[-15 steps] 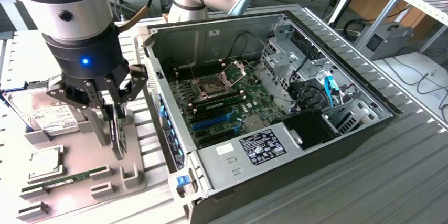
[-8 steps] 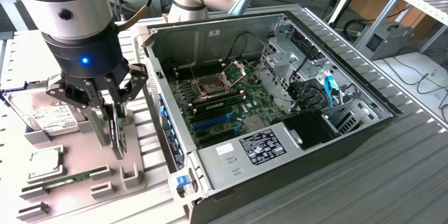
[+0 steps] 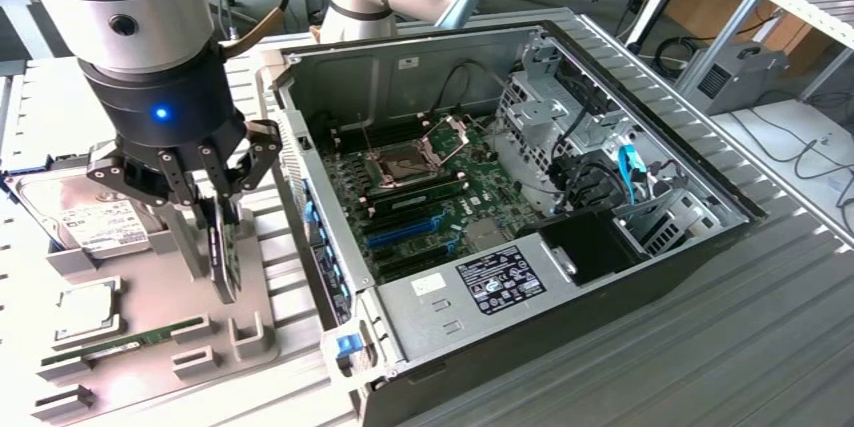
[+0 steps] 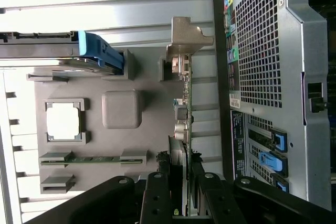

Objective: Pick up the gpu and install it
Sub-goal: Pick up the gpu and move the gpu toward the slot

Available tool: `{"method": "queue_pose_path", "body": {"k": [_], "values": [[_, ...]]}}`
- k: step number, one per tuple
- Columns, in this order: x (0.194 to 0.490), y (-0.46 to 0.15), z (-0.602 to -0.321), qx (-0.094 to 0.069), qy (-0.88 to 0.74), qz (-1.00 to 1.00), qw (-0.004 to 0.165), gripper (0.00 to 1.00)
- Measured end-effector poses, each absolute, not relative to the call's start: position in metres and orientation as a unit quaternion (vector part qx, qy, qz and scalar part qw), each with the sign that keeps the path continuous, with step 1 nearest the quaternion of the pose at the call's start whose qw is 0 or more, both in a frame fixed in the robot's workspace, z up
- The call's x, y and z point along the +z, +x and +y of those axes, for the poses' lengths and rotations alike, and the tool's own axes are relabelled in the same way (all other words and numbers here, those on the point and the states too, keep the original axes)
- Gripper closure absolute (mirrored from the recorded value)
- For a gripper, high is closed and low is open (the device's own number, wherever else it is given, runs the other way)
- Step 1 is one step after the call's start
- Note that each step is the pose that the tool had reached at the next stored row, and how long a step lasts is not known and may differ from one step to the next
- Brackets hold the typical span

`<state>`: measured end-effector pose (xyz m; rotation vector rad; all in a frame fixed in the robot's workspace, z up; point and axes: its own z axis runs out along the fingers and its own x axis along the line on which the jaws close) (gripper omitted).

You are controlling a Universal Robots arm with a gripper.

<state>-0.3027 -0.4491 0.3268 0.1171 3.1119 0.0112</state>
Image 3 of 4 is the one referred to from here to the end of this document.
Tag black power wire bundle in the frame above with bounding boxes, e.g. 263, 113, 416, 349
549, 149, 635, 214

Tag blue wire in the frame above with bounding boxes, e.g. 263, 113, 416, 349
616, 141, 647, 208

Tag silver power supply unit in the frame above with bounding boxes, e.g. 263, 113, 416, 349
363, 232, 585, 367

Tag green RAM stick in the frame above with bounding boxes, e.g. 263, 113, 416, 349
368, 184, 471, 217
38, 315, 205, 367

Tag blue expansion slot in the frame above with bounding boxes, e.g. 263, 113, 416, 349
363, 216, 441, 249

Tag green motherboard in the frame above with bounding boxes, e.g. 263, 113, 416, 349
316, 114, 555, 286

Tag silver hard disk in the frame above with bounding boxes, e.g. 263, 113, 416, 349
16, 171, 152, 261

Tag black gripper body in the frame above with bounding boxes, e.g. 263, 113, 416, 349
78, 44, 249, 161

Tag black expansion slot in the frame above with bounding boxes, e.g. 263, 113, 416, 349
379, 249, 463, 282
371, 236, 455, 264

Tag black open PC case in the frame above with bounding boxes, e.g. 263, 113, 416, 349
249, 19, 768, 427

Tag silver disk bay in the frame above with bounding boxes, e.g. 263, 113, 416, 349
609, 186, 752, 261

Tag blue case latch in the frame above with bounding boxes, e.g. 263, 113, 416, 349
331, 334, 363, 361

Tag silver drive cage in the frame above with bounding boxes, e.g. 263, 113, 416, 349
496, 36, 675, 209

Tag grey parts rack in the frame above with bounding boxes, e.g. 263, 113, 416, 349
29, 179, 281, 423

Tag black looped cable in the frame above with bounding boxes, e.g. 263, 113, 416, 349
436, 61, 503, 114

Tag black RAM slot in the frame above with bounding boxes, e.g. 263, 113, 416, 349
329, 120, 425, 146
359, 170, 468, 203
332, 129, 429, 154
365, 199, 459, 229

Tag thin black cable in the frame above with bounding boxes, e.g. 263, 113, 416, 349
726, 106, 854, 183

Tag silver CPU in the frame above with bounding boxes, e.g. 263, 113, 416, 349
52, 284, 116, 342

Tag coiled black cable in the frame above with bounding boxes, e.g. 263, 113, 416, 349
651, 35, 699, 79

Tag metal socket cover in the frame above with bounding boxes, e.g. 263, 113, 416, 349
416, 114, 472, 169

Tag aluminium frame table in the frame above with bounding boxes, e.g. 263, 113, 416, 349
672, 0, 854, 103

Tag grey box device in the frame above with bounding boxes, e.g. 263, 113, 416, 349
692, 44, 794, 117

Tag thin metal locking lever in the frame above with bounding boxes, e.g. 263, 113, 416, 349
357, 111, 376, 161

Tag CPU socket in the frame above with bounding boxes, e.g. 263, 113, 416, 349
363, 141, 435, 188

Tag graphics card with black fan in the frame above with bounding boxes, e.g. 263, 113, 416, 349
197, 191, 243, 306

